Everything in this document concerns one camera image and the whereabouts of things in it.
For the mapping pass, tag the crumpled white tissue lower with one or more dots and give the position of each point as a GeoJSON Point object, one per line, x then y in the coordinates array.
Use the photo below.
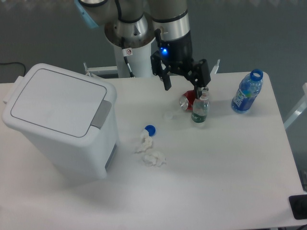
{"type": "Point", "coordinates": [154, 158]}

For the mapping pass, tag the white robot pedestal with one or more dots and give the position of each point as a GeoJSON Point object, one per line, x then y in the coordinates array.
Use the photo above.
{"type": "Point", "coordinates": [139, 61]}

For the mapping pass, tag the clear green-label bottle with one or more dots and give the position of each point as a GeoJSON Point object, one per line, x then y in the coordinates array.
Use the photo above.
{"type": "Point", "coordinates": [200, 108]}

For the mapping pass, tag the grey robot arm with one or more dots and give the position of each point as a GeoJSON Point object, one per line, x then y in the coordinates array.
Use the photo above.
{"type": "Point", "coordinates": [127, 24]}

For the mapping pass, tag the red soda can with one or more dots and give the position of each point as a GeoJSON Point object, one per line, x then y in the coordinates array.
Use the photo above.
{"type": "Point", "coordinates": [186, 100]}

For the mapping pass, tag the blue bottle cap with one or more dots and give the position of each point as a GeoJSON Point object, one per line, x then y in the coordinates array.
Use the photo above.
{"type": "Point", "coordinates": [151, 130]}

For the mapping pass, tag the crumpled white tissue upper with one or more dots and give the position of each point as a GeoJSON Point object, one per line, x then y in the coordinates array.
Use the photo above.
{"type": "Point", "coordinates": [146, 142]}

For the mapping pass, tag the crumpled white tissue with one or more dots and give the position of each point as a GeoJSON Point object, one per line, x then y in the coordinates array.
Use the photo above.
{"type": "Point", "coordinates": [154, 158]}
{"type": "Point", "coordinates": [146, 142]}

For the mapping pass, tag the white trash can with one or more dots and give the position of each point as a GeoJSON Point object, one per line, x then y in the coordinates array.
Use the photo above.
{"type": "Point", "coordinates": [67, 116]}

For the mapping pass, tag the blue plastic bottle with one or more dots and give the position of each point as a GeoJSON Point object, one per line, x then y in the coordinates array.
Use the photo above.
{"type": "Point", "coordinates": [248, 90]}

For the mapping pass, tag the white frame right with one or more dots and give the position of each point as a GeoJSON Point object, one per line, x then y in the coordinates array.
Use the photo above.
{"type": "Point", "coordinates": [297, 110]}

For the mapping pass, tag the black device at edge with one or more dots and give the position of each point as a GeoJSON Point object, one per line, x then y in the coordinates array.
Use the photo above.
{"type": "Point", "coordinates": [298, 205]}

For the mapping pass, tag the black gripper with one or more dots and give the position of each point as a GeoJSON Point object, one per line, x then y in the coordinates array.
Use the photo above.
{"type": "Point", "coordinates": [177, 54]}

